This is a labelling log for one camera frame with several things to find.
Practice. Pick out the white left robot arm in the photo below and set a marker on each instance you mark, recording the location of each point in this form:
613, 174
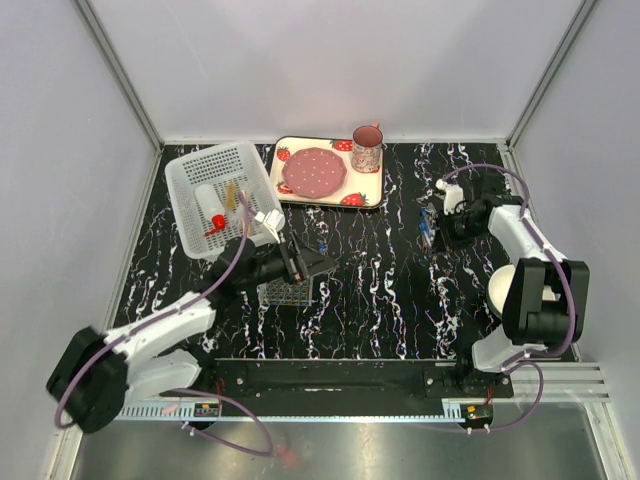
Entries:
100, 373

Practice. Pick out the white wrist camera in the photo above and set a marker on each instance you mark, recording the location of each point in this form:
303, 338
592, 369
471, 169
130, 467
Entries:
270, 224
453, 196

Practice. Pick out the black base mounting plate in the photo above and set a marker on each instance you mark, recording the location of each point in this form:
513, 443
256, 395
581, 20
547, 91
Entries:
424, 378

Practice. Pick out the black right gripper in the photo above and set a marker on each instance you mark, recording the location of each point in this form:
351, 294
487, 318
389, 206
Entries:
442, 221

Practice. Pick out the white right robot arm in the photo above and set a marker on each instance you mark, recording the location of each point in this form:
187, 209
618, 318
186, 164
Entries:
540, 296

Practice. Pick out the white ceramic bowl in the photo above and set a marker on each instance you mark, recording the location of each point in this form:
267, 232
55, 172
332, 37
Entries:
498, 288

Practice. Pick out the pink floral mug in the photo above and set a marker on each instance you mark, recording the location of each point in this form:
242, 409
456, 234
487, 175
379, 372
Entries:
366, 154

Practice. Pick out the brown test tube brush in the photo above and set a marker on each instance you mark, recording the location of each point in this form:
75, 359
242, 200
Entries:
230, 198

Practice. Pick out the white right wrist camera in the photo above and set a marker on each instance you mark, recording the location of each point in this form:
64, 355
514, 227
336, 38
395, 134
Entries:
453, 196

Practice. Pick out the clear test tube rack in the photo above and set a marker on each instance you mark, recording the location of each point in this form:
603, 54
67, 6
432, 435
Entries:
280, 293

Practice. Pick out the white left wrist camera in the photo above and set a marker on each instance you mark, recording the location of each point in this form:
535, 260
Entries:
270, 224

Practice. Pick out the wooden test tube clamp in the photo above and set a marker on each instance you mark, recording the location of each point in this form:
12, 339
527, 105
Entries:
247, 215

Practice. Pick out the strawberry pattern tray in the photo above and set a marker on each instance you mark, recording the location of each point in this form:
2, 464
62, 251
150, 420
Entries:
360, 190

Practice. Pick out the white plastic mesh basket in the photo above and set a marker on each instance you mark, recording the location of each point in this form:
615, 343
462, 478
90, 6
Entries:
236, 162

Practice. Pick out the white red-capped wash bottle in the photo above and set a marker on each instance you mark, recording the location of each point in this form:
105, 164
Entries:
212, 209

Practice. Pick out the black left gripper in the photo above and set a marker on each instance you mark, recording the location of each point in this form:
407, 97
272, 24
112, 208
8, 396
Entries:
315, 262

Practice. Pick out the pink polka dot plate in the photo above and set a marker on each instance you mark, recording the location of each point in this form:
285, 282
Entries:
314, 173

